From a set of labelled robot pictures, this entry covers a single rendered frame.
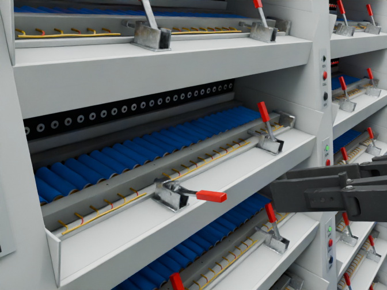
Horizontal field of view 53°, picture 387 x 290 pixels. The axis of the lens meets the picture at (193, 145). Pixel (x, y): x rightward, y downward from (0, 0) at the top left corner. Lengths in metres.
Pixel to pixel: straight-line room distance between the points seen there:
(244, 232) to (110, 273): 0.37
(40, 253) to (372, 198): 0.26
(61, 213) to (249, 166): 0.31
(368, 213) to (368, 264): 1.18
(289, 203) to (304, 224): 0.49
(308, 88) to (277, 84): 0.07
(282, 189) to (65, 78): 0.22
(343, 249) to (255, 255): 0.48
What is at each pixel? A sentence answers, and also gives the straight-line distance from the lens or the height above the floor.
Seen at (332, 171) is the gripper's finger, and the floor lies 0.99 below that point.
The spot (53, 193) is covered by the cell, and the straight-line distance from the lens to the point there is 0.46.
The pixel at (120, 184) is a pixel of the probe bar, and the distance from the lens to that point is 0.47.
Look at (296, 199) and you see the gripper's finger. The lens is 0.36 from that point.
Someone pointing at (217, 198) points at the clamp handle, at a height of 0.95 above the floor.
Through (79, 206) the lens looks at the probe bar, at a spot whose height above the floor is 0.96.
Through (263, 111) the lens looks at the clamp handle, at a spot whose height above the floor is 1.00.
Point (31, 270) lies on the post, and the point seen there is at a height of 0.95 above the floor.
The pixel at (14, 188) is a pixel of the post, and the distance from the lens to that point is 0.33.
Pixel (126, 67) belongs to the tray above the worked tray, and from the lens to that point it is 0.40.
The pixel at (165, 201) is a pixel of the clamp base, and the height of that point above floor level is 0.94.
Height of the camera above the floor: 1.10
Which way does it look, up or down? 12 degrees down
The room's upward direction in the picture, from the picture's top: 6 degrees counter-clockwise
